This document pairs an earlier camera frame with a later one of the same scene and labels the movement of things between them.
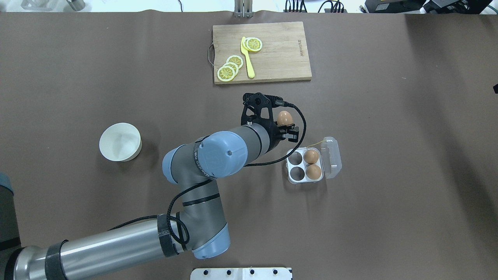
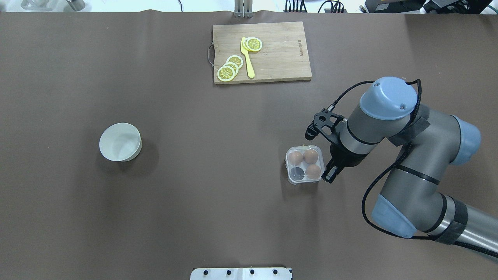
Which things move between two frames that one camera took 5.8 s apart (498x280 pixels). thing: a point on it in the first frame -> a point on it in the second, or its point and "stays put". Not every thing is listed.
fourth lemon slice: (234, 65) stays put
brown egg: (284, 118) -> (295, 158)
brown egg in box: (311, 156) stays put
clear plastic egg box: (309, 165) stays put
